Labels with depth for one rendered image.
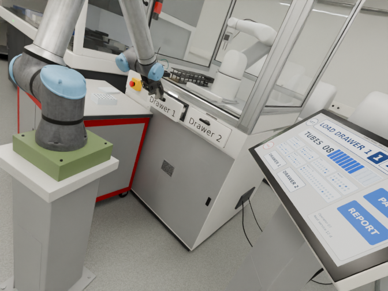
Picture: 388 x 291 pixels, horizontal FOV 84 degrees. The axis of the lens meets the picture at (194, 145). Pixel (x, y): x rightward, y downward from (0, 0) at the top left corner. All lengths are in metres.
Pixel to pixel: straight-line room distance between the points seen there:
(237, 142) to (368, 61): 3.27
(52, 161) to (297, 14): 1.04
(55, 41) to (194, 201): 1.06
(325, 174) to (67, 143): 0.76
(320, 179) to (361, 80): 3.54
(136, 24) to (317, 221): 0.80
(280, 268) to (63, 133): 0.79
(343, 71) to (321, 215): 3.70
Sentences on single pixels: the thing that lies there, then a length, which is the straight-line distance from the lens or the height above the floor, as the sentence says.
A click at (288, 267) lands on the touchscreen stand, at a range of 0.80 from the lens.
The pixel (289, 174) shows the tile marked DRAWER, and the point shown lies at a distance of 0.70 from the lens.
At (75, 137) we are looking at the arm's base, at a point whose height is 0.87.
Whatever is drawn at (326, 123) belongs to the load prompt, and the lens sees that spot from 0.85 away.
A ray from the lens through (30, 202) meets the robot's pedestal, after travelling 0.94.
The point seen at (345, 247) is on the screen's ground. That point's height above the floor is 1.00.
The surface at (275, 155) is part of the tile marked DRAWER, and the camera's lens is 0.78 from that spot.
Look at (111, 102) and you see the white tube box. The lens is 1.44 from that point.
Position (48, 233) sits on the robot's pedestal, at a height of 0.53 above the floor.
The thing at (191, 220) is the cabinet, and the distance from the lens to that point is 1.47.
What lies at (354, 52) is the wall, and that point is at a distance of 4.23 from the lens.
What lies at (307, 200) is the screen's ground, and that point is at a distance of 0.63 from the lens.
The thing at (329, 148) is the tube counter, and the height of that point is 1.11.
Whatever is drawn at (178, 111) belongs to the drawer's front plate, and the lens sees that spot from 1.27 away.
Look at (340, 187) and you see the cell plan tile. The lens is 0.64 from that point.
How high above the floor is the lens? 1.25
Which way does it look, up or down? 24 degrees down
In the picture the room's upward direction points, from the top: 21 degrees clockwise
